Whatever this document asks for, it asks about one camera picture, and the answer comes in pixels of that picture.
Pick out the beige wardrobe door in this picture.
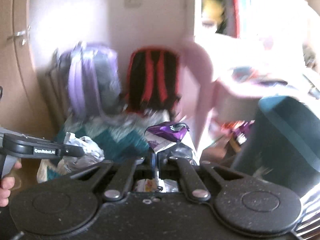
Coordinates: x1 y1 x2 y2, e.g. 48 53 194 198
1 0 55 139

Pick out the zigzag teal white quilt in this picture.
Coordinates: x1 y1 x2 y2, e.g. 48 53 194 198
37 111 169 183

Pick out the purple grey backpack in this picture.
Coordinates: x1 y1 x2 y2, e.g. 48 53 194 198
48 42 124 121

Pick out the person left hand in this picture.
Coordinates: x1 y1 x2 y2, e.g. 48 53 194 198
0 160 22 207

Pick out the small bin with purple trash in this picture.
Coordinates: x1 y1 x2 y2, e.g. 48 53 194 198
221 120 255 153

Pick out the red black backpack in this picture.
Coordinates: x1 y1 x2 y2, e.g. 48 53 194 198
125 46 181 120

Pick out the silver white wrapper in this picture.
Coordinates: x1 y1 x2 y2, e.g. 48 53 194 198
62 132 105 172

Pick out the purple white snack wrapper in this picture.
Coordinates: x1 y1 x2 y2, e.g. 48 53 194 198
134 121 198 193

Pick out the dark teal deer trash bin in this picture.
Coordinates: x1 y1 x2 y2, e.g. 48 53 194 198
231 96 319 197

